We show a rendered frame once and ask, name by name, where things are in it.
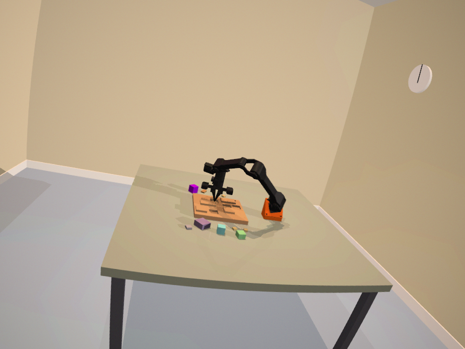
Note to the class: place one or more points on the light green block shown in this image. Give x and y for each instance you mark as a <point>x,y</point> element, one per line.
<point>240,234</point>

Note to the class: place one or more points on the light teal cube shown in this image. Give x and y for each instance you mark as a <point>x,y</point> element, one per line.
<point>221,229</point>

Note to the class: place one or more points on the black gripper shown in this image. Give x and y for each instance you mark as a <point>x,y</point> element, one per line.
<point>217,185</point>

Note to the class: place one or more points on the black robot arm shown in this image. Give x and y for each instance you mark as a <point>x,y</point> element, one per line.
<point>258,172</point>

